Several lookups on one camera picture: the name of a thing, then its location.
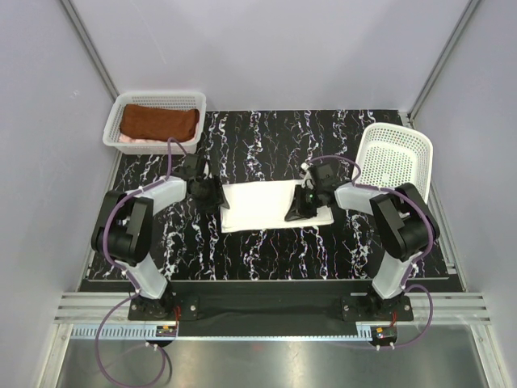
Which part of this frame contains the white towel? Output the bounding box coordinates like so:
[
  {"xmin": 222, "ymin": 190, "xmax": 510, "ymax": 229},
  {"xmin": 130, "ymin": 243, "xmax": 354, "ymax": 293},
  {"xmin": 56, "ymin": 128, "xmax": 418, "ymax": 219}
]
[{"xmin": 221, "ymin": 179, "xmax": 334, "ymax": 234}]

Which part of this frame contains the white oval laundry basket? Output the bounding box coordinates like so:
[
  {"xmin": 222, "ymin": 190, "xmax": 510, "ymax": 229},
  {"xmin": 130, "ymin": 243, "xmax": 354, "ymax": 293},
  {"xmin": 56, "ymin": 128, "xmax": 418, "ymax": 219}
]
[{"xmin": 354, "ymin": 123, "xmax": 433, "ymax": 201}]

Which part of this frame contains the right connector board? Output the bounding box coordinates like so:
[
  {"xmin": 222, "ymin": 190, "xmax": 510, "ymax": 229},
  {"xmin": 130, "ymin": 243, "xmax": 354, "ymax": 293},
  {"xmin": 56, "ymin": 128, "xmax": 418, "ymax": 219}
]
[{"xmin": 373, "ymin": 327, "xmax": 397, "ymax": 340}]

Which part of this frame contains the aluminium frame rail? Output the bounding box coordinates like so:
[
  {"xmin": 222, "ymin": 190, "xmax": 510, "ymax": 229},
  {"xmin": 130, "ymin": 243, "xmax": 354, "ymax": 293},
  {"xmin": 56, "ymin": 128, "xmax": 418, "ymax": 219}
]
[{"xmin": 54, "ymin": 292, "xmax": 491, "ymax": 325}]

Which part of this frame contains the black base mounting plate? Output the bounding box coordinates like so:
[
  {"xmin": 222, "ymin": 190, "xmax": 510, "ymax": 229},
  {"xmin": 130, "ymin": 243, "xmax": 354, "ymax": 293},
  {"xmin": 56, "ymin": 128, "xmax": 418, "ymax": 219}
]
[{"xmin": 128, "ymin": 280, "xmax": 414, "ymax": 323}]

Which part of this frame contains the connector board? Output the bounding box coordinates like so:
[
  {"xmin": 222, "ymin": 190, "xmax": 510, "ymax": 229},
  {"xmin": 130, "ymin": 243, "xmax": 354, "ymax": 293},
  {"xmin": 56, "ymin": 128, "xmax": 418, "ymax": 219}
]
[
  {"xmin": 156, "ymin": 323, "xmax": 179, "ymax": 337},
  {"xmin": 373, "ymin": 327, "xmax": 397, "ymax": 340}
]

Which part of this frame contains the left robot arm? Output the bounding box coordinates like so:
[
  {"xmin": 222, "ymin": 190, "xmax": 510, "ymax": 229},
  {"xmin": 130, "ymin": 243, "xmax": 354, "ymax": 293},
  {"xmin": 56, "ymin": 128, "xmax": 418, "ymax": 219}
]
[{"xmin": 90, "ymin": 154, "xmax": 229, "ymax": 320}]

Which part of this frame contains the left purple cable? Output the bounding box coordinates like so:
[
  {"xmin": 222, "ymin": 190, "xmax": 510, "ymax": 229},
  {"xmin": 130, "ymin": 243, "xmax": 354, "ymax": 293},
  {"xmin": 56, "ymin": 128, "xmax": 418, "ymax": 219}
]
[{"xmin": 95, "ymin": 137, "xmax": 191, "ymax": 383}]

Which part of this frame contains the left connector board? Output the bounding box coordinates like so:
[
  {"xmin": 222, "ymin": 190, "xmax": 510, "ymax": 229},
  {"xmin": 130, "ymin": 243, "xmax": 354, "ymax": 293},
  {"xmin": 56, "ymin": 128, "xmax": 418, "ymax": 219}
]
[{"xmin": 156, "ymin": 323, "xmax": 179, "ymax": 337}]

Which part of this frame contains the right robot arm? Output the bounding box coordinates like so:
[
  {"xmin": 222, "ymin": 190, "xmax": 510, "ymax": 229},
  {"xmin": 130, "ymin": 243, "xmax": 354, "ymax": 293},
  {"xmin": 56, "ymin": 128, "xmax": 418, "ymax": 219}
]
[{"xmin": 284, "ymin": 163, "xmax": 439, "ymax": 321}]

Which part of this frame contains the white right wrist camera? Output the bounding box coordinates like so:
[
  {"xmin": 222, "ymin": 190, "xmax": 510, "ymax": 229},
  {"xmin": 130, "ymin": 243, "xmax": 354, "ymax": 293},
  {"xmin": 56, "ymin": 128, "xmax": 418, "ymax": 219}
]
[{"xmin": 301, "ymin": 162, "xmax": 315, "ymax": 190}]

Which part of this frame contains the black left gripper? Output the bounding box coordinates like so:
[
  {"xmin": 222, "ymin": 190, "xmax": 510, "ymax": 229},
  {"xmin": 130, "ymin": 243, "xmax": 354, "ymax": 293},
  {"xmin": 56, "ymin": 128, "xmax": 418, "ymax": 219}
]
[{"xmin": 192, "ymin": 175, "xmax": 229, "ymax": 214}]

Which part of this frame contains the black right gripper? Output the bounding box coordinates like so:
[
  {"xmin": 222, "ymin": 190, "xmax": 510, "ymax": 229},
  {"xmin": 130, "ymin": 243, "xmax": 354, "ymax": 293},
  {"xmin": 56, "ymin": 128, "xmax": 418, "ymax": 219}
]
[{"xmin": 284, "ymin": 184, "xmax": 323, "ymax": 222}]

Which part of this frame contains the brown towel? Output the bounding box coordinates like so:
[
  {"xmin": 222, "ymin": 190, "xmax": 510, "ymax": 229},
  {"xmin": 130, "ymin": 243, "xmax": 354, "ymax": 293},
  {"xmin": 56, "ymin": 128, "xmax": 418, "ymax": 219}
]
[{"xmin": 120, "ymin": 104, "xmax": 200, "ymax": 142}]

